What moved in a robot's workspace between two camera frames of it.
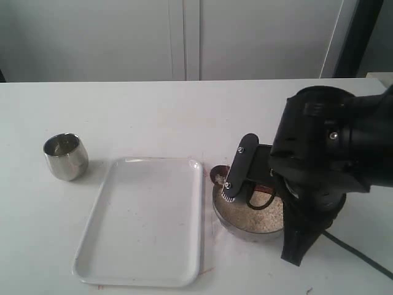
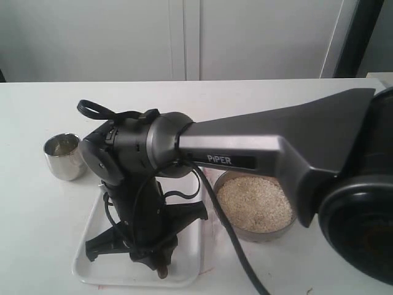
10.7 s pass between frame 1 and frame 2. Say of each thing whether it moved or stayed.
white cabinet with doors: stayed
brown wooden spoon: moved
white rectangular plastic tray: stayed
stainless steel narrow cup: stayed
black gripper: moved
